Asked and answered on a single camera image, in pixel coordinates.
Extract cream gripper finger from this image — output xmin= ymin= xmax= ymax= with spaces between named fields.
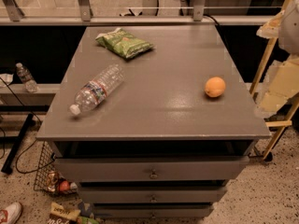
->
xmin=256 ymin=10 xmax=284 ymax=39
xmin=254 ymin=55 xmax=299 ymax=119

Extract orange fruit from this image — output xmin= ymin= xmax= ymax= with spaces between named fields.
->
xmin=205 ymin=77 xmax=226 ymax=98

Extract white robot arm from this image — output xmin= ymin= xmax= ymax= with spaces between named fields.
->
xmin=256 ymin=0 xmax=299 ymax=119

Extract clear plastic water bottle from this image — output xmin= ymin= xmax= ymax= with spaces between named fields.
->
xmin=69 ymin=64 xmax=124 ymax=116

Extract small water bottle on ledge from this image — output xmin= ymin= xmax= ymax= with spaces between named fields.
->
xmin=16 ymin=63 xmax=38 ymax=92

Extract grey drawer cabinet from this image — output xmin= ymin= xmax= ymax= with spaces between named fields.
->
xmin=38 ymin=25 xmax=270 ymax=218

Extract green chip bag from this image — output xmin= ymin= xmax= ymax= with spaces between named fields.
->
xmin=95 ymin=28 xmax=154 ymax=60

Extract yellow snack bag on floor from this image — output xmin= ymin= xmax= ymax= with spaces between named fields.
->
xmin=47 ymin=203 xmax=80 ymax=224

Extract black metal stand leg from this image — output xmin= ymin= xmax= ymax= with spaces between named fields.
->
xmin=1 ymin=114 xmax=33 ymax=175

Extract white red sneaker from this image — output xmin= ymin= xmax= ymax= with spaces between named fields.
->
xmin=0 ymin=202 xmax=22 ymax=224

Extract yellow wooden ladder frame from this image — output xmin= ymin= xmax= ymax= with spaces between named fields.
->
xmin=249 ymin=0 xmax=299 ymax=161

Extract black wire basket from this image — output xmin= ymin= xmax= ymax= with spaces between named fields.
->
xmin=34 ymin=144 xmax=78 ymax=196

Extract black cable on floor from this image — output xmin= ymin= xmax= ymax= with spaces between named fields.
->
xmin=0 ymin=77 xmax=57 ymax=175

